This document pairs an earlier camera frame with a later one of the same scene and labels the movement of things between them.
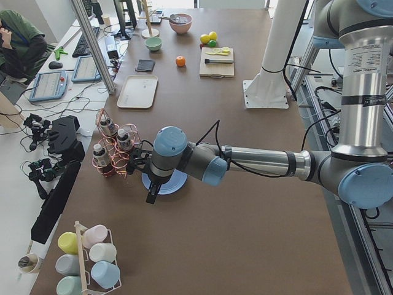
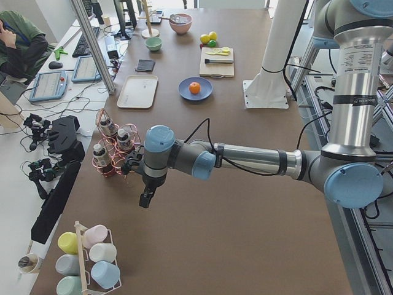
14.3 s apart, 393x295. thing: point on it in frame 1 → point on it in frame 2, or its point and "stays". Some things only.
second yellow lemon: [212, 35] stays
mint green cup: [69, 285] stays
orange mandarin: [180, 61] → [194, 88]
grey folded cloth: [145, 65] stays
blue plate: [175, 183] → [206, 88]
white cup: [101, 252] stays
